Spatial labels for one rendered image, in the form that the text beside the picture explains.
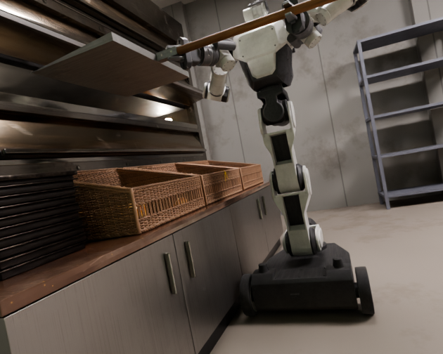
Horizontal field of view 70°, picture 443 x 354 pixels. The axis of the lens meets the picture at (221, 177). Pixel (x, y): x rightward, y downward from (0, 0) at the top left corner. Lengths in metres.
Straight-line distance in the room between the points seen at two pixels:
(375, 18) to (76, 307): 4.36
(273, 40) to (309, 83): 2.78
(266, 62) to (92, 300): 1.26
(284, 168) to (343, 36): 3.10
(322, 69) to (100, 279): 3.93
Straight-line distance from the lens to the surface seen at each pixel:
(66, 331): 0.82
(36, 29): 1.51
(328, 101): 4.34
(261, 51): 1.64
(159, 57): 1.33
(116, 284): 0.92
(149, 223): 1.12
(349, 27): 4.57
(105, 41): 1.14
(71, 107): 1.69
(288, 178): 1.64
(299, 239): 1.72
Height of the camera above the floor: 0.73
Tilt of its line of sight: 1 degrees down
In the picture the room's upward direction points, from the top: 11 degrees counter-clockwise
